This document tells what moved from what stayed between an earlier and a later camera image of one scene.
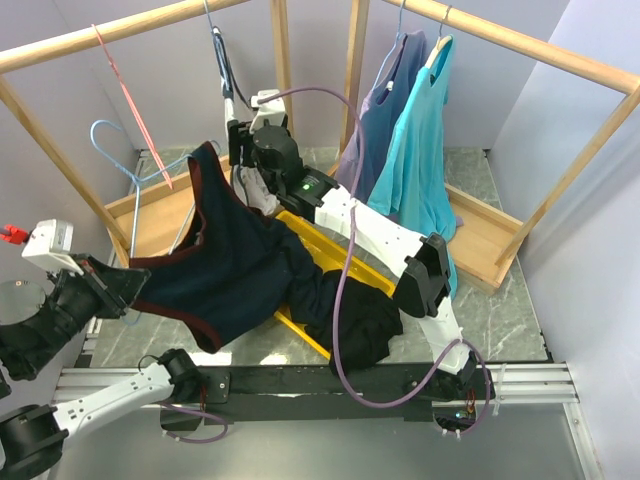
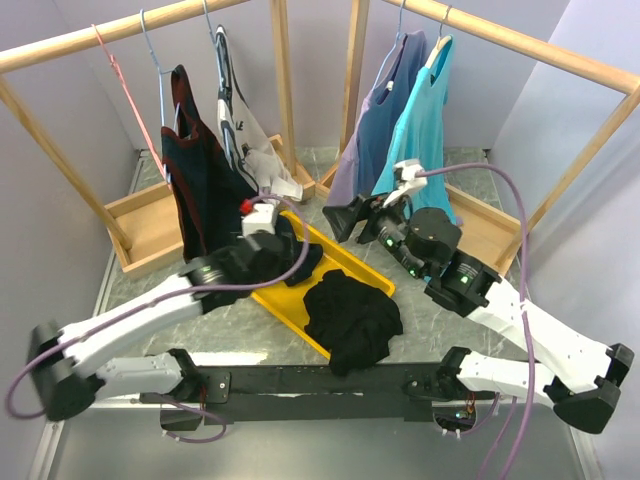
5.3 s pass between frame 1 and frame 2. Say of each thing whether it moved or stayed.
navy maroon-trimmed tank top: moved
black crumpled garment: stayed
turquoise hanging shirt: stayed
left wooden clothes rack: stayed
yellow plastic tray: stayed
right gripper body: moved
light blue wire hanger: moved
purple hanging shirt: stayed
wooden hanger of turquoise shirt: stayed
